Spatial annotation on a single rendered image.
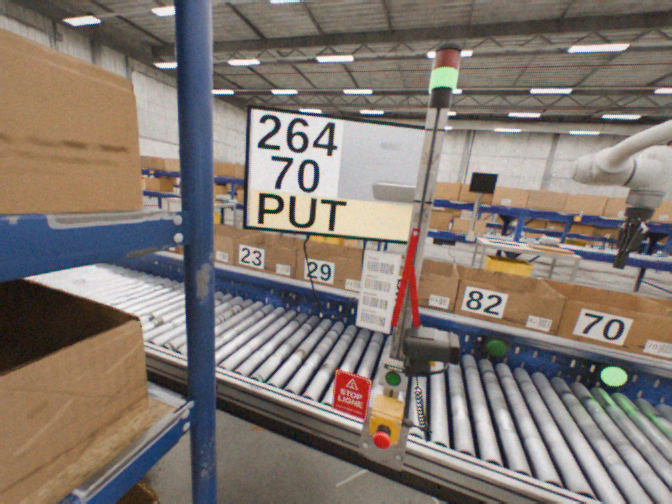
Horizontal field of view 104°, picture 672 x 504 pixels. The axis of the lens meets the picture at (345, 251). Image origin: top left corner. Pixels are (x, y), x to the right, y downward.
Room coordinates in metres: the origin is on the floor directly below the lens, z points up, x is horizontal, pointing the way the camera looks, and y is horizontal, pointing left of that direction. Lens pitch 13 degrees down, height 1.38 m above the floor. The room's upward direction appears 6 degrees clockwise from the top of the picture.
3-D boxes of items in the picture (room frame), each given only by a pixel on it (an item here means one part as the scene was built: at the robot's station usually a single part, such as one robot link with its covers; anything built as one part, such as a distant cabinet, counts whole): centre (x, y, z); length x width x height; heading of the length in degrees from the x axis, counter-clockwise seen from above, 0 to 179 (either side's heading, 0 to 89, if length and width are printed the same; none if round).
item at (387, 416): (0.53, -0.18, 0.84); 0.15 x 0.09 x 0.07; 73
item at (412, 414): (0.83, -0.32, 0.72); 0.52 x 0.05 x 0.05; 163
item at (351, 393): (0.59, -0.08, 0.85); 0.16 x 0.01 x 0.13; 73
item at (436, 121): (0.59, -0.16, 1.11); 0.12 x 0.05 x 0.88; 73
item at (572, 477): (0.72, -0.69, 0.72); 0.52 x 0.05 x 0.05; 163
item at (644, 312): (1.07, -1.11, 0.96); 0.39 x 0.29 x 0.17; 73
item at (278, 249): (1.52, 0.40, 0.96); 0.39 x 0.29 x 0.17; 73
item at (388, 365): (0.56, -0.15, 0.95); 0.07 x 0.03 x 0.07; 73
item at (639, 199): (1.02, -1.07, 1.45); 0.09 x 0.09 x 0.06
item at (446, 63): (0.60, -0.16, 1.62); 0.05 x 0.05 x 0.06
